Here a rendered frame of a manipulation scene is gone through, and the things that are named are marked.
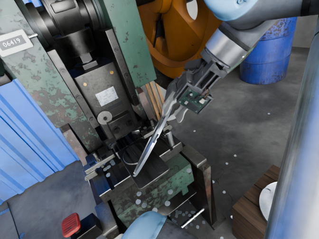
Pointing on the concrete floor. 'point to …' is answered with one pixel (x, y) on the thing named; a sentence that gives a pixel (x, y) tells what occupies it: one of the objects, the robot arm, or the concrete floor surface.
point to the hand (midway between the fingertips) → (167, 114)
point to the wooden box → (252, 208)
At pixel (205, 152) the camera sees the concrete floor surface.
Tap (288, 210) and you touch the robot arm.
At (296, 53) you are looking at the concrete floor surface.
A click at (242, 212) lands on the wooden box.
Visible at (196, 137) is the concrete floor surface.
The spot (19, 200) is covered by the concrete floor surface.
